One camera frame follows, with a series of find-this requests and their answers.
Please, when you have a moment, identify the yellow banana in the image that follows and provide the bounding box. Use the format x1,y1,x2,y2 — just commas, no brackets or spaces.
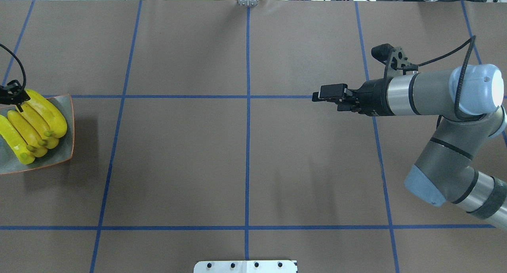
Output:
7,110,48,158
21,103,59,149
24,89,68,139
0,115,36,165

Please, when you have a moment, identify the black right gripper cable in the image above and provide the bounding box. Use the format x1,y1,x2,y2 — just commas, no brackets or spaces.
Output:
418,35,486,129

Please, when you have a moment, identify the blue square ceramic plate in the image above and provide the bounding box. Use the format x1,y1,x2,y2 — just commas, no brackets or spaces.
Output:
0,94,75,175

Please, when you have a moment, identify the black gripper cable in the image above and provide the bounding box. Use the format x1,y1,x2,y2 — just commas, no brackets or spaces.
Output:
0,44,27,91
418,35,486,129

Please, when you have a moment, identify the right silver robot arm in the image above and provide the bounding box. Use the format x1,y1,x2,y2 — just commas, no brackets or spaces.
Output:
312,64,506,230

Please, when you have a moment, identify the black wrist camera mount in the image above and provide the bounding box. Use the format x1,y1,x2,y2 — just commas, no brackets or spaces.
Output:
371,44,419,79

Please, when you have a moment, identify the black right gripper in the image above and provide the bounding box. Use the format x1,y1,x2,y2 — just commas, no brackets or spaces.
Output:
312,78,394,116

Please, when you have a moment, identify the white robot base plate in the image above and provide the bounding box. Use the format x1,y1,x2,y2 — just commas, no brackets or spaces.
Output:
193,260,298,273

